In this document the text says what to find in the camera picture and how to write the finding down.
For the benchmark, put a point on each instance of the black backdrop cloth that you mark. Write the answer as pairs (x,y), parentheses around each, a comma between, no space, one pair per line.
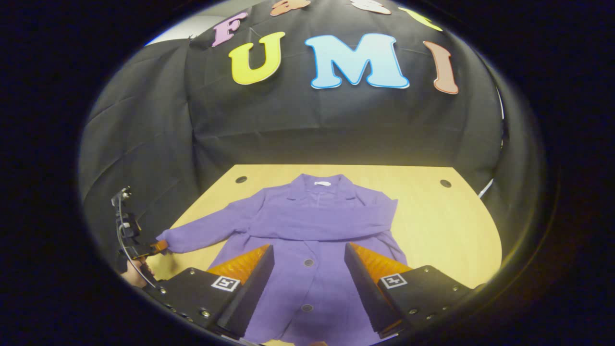
(240,129)

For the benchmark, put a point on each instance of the purple button shirt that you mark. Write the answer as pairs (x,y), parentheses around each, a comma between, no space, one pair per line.
(312,226)

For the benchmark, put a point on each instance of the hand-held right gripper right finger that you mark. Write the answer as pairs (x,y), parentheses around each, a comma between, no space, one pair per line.
(367,298)

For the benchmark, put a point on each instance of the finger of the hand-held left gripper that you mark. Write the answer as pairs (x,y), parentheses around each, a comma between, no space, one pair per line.
(159,247)

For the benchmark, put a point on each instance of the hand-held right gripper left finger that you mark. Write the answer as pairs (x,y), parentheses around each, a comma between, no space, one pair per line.
(250,293)

